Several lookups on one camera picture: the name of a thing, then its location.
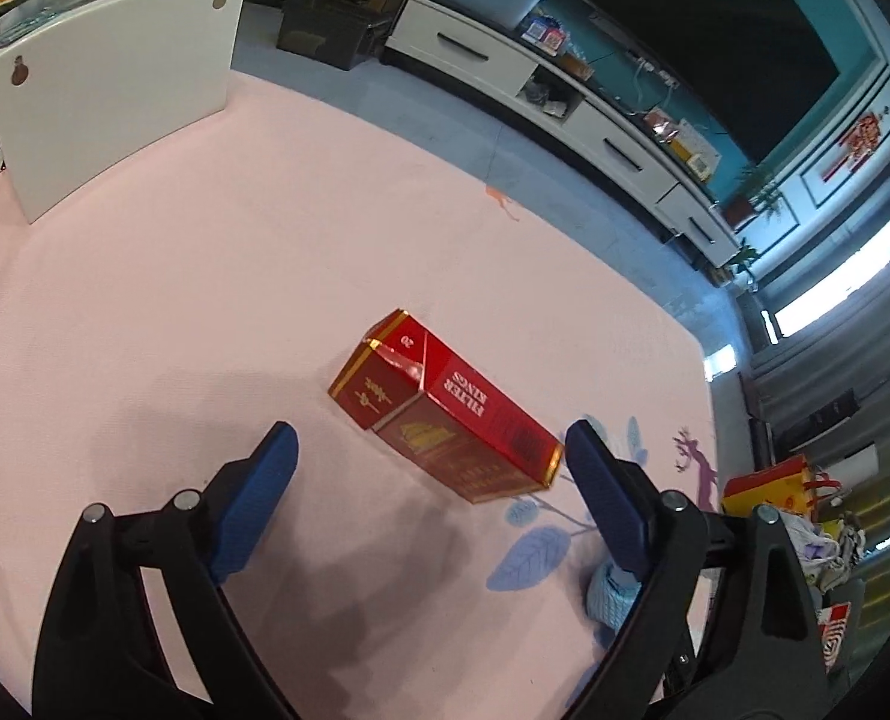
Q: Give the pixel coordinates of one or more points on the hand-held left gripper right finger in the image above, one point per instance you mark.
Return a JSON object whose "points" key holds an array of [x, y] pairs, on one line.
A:
{"points": [[610, 499]]}

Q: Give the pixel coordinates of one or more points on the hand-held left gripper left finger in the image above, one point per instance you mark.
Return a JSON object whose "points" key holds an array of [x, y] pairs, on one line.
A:
{"points": [[253, 510]]}

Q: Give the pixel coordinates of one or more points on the red cigarette box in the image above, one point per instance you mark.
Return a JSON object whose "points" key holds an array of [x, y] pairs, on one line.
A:
{"points": [[460, 412]]}

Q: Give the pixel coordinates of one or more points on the purple-printed white plastic bag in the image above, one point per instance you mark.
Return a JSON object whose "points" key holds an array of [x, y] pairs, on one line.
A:
{"points": [[823, 551]]}

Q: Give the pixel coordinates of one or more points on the light blue crumpled cloth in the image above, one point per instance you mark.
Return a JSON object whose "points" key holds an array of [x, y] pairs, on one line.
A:
{"points": [[610, 596]]}

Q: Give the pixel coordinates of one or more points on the yellow red gift bag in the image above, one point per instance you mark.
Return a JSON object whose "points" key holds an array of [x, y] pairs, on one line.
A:
{"points": [[771, 491]]}

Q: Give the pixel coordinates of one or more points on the potted green plant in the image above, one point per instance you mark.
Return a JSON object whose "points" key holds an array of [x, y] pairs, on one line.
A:
{"points": [[756, 199], [743, 262]]}

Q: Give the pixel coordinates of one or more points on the pink leaf-print tablecloth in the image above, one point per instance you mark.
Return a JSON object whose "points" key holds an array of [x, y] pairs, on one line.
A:
{"points": [[302, 240]]}

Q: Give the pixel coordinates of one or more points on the grey curtain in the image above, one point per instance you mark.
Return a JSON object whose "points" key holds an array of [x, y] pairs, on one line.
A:
{"points": [[850, 360]]}

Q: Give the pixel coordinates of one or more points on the desk calendar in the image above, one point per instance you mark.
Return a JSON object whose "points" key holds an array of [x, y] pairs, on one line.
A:
{"points": [[696, 150]]}

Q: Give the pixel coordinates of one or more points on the white wooden box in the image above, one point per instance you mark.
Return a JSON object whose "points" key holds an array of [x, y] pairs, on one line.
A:
{"points": [[114, 82]]}

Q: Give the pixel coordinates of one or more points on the white TV cabinet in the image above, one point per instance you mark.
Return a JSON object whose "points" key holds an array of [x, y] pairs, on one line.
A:
{"points": [[490, 60]]}

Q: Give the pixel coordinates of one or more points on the small printed code signs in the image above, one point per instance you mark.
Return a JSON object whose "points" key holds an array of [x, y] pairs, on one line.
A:
{"points": [[546, 34]]}

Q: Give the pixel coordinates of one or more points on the black flat-screen TV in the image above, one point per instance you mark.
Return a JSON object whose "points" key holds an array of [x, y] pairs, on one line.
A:
{"points": [[685, 30]]}

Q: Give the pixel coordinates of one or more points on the glass plant tank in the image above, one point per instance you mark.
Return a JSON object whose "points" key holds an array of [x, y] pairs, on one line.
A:
{"points": [[332, 22]]}

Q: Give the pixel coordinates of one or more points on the red wall hanging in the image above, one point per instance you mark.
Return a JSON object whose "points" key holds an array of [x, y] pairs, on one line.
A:
{"points": [[857, 142]]}

